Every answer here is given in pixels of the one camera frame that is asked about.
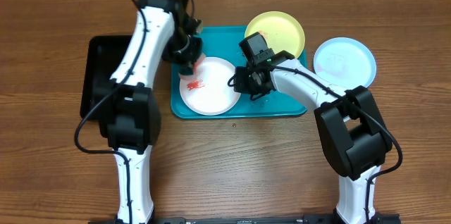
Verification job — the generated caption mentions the green and pink sponge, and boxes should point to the green and pink sponge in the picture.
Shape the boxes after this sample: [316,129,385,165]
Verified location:
[178,53,206,80]

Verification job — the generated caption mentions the white plate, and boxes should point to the white plate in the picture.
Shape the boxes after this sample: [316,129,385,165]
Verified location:
[179,57,240,116]

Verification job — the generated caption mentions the light blue plate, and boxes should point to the light blue plate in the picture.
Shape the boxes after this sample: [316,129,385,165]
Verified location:
[313,37,377,89]

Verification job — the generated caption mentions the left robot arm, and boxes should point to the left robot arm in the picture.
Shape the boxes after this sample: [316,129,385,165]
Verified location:
[89,0,205,223]

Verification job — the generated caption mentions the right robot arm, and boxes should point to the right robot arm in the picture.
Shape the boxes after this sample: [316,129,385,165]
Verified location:
[228,32,393,223]

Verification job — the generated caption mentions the teal plastic tray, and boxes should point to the teal plastic tray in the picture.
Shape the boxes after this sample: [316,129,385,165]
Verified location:
[171,25,307,119]

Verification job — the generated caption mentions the black rectangular tray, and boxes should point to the black rectangular tray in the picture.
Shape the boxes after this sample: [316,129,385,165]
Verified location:
[80,35,131,118]

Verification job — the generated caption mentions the yellow-green plate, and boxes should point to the yellow-green plate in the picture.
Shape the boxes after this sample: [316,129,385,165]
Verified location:
[245,11,306,58]

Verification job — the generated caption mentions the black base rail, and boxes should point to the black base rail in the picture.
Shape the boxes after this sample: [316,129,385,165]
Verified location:
[88,213,402,224]

